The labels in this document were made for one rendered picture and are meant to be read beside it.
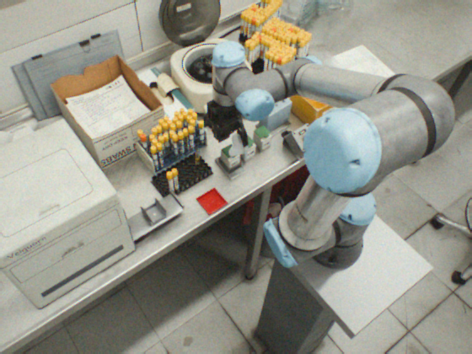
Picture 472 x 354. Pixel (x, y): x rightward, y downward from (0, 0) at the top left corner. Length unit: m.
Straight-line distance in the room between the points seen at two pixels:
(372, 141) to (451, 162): 2.20
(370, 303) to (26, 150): 0.91
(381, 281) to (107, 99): 0.99
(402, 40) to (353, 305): 1.13
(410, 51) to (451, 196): 1.01
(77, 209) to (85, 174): 0.09
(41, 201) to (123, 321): 1.18
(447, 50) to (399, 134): 1.34
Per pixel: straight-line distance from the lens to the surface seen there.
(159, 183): 1.35
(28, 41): 1.50
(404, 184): 2.63
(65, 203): 1.03
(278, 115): 1.46
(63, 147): 1.13
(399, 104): 0.69
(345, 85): 0.88
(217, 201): 1.33
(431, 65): 1.90
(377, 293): 1.24
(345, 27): 1.97
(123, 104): 1.52
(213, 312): 2.12
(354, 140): 0.63
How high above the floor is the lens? 2.01
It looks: 54 degrees down
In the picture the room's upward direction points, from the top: 1 degrees clockwise
